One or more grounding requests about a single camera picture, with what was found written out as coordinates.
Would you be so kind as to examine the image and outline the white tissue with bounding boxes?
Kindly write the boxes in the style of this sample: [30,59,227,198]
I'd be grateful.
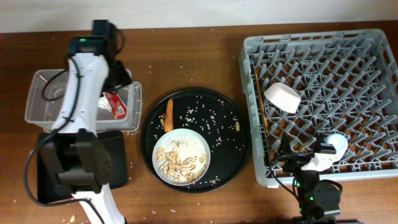
[98,96,112,113]

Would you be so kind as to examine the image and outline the red snack wrapper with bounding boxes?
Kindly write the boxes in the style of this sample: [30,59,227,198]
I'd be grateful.
[104,92,127,119]

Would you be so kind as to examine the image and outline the light blue cup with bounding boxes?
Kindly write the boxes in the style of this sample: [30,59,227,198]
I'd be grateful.
[325,133,348,162]

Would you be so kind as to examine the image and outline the pink bowl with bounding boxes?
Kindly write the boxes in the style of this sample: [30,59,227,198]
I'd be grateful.
[264,83,301,113]

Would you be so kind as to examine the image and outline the orange carrot piece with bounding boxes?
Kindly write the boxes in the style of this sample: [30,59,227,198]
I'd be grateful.
[164,99,174,133]

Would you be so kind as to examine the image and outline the grey bowl with rice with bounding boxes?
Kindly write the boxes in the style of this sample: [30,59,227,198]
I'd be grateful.
[152,128,211,187]

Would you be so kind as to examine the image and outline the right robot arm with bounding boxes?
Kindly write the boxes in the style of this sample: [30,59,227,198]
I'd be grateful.
[275,133,343,224]

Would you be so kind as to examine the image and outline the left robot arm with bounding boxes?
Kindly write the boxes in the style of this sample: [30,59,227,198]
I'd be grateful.
[27,20,132,223]

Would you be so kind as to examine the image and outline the grey dishwasher rack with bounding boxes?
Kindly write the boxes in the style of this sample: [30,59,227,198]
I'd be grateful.
[239,29,397,188]

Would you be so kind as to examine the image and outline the clear plastic bin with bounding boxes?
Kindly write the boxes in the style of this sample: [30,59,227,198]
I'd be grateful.
[25,69,142,132]

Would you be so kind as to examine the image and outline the black rectangular bin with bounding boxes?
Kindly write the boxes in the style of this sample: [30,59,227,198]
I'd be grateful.
[37,130,129,203]

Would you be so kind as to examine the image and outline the black round tray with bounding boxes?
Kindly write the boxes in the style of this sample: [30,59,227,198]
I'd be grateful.
[140,88,251,193]

